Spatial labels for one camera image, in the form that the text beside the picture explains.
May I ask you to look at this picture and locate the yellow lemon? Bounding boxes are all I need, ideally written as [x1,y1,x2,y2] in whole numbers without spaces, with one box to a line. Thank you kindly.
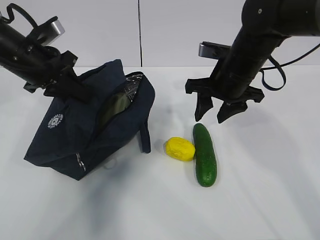
[164,137,196,162]

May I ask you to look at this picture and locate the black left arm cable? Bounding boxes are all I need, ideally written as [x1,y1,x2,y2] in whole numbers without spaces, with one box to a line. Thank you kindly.
[0,2,41,30]

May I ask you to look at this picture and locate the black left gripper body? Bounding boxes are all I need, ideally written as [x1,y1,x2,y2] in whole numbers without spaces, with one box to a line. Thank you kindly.
[23,49,78,94]

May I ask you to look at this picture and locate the navy blue lunch bag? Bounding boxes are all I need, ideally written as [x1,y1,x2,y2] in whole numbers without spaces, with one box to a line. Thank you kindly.
[24,59,156,180]

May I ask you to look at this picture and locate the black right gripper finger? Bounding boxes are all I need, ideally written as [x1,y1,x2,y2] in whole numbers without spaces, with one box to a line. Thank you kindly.
[217,101,248,124]
[194,92,214,122]

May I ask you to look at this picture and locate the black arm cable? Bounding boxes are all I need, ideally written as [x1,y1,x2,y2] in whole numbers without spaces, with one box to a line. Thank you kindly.
[259,42,320,91]
[0,2,41,30]

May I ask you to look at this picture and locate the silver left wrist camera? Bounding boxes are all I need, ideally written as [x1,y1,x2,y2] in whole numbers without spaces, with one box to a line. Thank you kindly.
[27,16,65,46]

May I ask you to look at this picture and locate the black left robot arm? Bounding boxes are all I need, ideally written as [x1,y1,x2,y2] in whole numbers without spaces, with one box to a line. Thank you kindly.
[0,23,92,103]

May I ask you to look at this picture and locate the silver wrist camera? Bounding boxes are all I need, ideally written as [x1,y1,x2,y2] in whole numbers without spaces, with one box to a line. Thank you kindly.
[27,16,65,46]
[198,41,231,60]

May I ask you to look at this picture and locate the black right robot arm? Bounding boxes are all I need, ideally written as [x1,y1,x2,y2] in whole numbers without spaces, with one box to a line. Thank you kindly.
[185,0,320,123]

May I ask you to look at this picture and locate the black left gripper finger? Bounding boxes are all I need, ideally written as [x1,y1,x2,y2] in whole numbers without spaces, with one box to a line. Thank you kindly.
[67,71,92,100]
[43,82,92,103]

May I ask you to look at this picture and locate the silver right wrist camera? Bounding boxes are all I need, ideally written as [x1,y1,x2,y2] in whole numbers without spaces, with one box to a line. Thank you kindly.
[198,41,231,60]

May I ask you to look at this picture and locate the glass container green lid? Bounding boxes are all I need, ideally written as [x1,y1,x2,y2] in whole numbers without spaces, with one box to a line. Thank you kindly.
[98,92,131,127]

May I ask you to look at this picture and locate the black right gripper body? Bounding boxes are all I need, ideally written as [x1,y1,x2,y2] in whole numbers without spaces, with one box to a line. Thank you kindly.
[185,77,265,104]

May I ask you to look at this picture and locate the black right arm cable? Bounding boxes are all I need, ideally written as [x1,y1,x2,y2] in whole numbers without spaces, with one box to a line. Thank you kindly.
[259,42,320,91]

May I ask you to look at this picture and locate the green cucumber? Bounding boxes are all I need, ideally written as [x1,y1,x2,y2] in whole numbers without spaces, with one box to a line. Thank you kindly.
[192,123,218,188]

